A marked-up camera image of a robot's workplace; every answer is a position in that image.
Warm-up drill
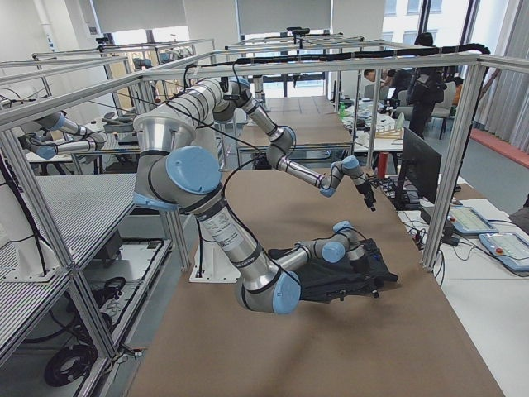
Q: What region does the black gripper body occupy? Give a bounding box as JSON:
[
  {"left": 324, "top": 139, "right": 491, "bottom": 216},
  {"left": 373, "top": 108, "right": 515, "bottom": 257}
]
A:
[
  {"left": 351, "top": 243, "right": 383, "bottom": 289},
  {"left": 355, "top": 176, "right": 376, "bottom": 201}
]

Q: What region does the black t-shirt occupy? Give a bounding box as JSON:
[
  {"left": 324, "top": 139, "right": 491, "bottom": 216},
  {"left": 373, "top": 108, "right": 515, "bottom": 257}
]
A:
[{"left": 294, "top": 239, "right": 398, "bottom": 304}]

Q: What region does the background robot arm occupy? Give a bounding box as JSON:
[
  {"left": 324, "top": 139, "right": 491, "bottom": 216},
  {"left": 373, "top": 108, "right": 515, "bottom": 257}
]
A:
[{"left": 18, "top": 112, "right": 107, "bottom": 160}]

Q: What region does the black computer monitor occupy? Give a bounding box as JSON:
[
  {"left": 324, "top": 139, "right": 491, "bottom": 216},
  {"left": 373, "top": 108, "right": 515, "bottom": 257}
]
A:
[{"left": 393, "top": 127, "right": 441, "bottom": 210}]

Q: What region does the blue teach pendant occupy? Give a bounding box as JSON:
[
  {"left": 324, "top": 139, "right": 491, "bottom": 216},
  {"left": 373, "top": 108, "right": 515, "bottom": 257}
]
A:
[
  {"left": 447, "top": 206, "right": 498, "bottom": 237},
  {"left": 479, "top": 232, "right": 529, "bottom": 274}
]

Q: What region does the standing person in black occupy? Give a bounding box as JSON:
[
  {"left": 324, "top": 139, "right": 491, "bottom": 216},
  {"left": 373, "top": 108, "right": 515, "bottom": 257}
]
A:
[{"left": 407, "top": 31, "right": 447, "bottom": 140}]

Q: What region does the grey striped work table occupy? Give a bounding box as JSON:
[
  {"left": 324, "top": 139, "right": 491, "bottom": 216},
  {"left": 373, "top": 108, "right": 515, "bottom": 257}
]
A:
[{"left": 0, "top": 172, "right": 140, "bottom": 286}]

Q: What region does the aluminium cage frame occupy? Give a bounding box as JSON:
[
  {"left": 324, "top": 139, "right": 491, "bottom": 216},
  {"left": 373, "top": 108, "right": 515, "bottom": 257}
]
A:
[{"left": 0, "top": 39, "right": 493, "bottom": 373}]

